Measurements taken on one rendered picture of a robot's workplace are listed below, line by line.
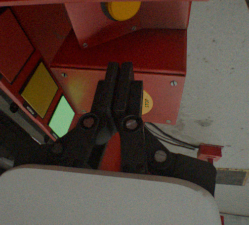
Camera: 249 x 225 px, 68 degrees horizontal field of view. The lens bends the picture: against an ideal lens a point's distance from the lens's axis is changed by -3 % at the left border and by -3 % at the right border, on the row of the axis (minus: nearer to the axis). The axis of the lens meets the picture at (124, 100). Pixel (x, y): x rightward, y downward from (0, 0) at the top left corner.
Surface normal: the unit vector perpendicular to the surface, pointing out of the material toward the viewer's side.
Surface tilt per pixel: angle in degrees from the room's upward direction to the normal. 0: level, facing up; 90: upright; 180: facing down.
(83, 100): 0
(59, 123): 90
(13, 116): 90
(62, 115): 90
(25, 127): 90
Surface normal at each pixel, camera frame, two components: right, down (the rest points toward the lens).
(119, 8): 0.39, 0.72
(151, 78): -0.20, 0.81
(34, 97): 0.97, 0.10
